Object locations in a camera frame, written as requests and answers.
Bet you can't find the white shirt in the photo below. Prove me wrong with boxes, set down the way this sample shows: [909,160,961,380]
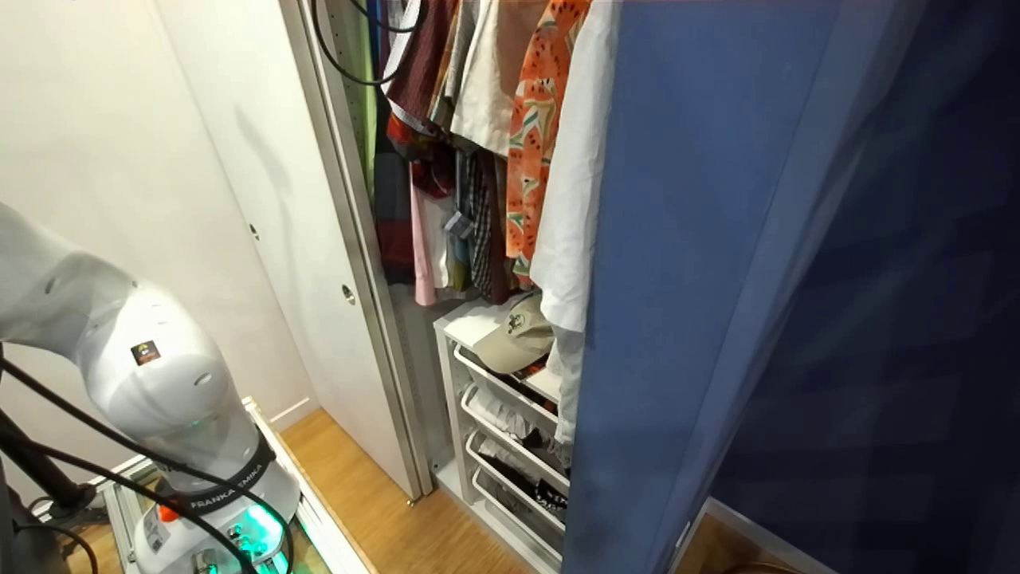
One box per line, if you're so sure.
[528,0,621,448]

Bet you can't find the orange patterned shirt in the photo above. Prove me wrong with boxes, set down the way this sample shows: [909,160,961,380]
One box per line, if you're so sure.
[502,0,594,287]

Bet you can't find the beige hanging shirt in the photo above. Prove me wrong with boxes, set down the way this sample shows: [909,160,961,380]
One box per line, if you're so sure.
[428,0,552,160]

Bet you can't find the beige baseball cap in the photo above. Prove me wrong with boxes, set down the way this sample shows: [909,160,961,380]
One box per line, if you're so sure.
[468,291,557,380]

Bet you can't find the dark patterned hanging garment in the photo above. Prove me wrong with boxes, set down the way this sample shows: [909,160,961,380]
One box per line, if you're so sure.
[449,143,520,309]

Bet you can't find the pink hanging garment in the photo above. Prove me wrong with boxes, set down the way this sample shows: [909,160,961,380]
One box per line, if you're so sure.
[408,180,460,312]

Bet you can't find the dark red hanging garment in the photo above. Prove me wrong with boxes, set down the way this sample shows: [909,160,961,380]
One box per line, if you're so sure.
[380,0,461,202]

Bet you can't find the blue curtain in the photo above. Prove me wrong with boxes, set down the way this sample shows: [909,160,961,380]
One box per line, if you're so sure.
[557,0,1020,574]

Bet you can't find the white sliding closet door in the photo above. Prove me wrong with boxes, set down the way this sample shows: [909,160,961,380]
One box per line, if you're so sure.
[154,0,438,505]

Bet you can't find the white robot platform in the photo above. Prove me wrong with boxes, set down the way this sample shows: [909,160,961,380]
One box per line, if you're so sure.
[101,394,377,574]

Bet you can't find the white wire drawer unit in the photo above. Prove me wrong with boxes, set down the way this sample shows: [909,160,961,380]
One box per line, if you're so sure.
[430,299,575,574]

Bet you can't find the black looped cable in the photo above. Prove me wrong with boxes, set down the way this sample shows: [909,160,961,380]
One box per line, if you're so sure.
[305,0,430,91]

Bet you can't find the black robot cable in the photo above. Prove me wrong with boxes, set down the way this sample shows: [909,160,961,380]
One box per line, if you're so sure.
[0,341,300,574]

